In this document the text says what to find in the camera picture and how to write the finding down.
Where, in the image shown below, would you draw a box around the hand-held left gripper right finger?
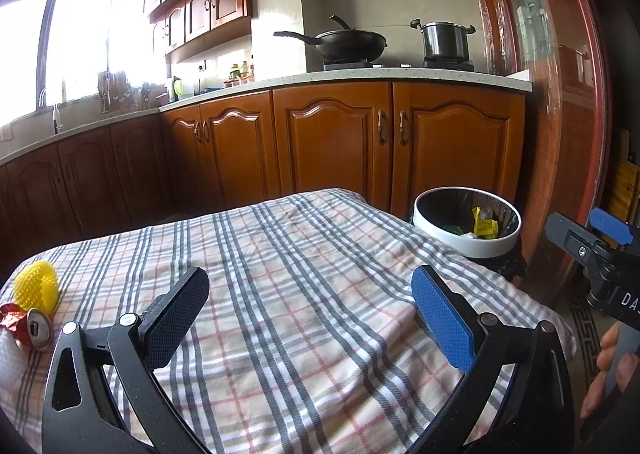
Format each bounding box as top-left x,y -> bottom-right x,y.
411,264 -> 577,454

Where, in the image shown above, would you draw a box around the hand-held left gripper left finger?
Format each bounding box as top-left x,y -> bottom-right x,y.
42,266 -> 211,454

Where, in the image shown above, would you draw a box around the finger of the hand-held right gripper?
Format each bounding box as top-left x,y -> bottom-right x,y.
545,212 -> 609,268
588,207 -> 635,246

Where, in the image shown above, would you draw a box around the white round trash bin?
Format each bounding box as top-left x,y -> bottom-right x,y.
412,186 -> 522,259

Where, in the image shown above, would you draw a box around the yellow snack wrapper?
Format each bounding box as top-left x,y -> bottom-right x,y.
472,206 -> 500,239

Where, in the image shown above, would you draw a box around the person's right hand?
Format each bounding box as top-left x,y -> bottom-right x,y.
580,322 -> 640,421

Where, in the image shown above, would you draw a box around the black bin bag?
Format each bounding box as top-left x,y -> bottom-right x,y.
492,231 -> 529,281

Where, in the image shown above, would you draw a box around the checked tablecloth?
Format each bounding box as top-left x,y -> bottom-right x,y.
0,187 -> 579,454

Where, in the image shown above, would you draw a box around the yellow foam fruit net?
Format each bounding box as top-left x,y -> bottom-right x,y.
12,259 -> 61,316

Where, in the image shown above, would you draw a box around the crushed red can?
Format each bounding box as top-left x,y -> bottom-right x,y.
0,302 -> 54,353

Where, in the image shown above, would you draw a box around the wooden lower kitchen cabinets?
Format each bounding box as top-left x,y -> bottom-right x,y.
0,80 -> 527,275

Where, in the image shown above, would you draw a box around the knife rack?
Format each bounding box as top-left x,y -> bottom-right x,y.
97,70 -> 135,114

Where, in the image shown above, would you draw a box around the steel cooking pot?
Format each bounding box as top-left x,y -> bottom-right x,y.
409,18 -> 476,61

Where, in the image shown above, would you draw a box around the kitchen faucet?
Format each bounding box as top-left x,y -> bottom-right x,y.
38,86 -> 64,136

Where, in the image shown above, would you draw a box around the gas stove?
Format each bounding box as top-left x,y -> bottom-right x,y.
320,59 -> 477,74

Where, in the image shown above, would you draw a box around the group of condiment bottles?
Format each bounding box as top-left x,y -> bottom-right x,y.
222,55 -> 257,89

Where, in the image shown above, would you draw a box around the white kitchen countertop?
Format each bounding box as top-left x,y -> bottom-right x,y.
0,68 -> 534,166

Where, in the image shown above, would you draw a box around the black wok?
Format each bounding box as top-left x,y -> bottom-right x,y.
273,14 -> 389,63

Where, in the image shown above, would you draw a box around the kitchen window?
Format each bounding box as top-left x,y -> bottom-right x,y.
0,0 -> 168,129

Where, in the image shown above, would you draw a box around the red wooden door frame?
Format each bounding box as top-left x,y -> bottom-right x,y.
472,0 -> 613,307

